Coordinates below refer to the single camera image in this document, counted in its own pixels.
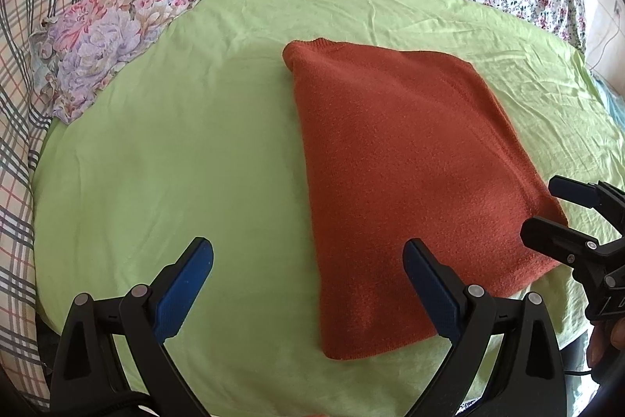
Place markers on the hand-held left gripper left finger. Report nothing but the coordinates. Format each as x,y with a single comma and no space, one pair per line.
183,295

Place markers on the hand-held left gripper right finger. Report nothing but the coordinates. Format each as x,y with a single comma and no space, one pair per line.
432,295

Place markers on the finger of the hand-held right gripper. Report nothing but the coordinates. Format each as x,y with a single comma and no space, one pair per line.
547,234
569,190

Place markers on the orange knitted sweater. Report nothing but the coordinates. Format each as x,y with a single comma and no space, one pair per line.
405,182

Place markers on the person's right hand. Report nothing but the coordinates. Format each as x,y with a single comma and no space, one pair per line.
605,341

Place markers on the light blue cloth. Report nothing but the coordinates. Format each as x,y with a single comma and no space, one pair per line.
613,102

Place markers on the light green bed sheet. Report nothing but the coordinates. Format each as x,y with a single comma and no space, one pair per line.
171,172

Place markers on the plaid checked blanket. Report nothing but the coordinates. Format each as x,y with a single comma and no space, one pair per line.
29,114

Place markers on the purple pink floral pillow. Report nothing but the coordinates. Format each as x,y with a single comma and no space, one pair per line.
107,31

